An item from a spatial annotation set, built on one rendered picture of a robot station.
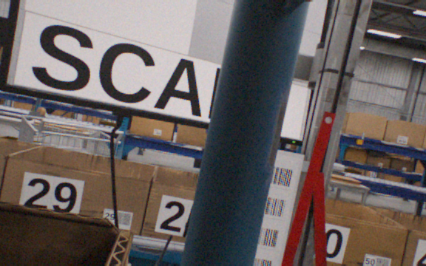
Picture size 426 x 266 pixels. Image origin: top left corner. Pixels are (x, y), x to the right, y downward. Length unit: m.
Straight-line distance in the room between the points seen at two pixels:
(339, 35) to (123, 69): 0.30
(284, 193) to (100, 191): 0.71
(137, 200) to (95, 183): 0.13
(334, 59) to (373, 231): 0.83
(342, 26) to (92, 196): 0.84
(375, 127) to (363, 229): 5.09
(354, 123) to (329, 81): 5.66
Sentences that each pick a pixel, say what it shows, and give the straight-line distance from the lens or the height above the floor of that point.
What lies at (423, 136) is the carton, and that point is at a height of 1.56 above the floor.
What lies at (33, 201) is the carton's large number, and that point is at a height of 0.94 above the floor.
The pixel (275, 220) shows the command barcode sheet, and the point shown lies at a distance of 0.58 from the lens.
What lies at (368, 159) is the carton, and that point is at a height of 0.91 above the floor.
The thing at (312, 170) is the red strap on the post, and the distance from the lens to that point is 0.58.
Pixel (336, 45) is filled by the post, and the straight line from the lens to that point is 0.60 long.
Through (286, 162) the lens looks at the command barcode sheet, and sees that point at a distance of 0.57.
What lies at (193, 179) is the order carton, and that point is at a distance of 1.46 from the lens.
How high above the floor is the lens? 1.27
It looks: 3 degrees down
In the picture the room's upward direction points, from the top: 12 degrees clockwise
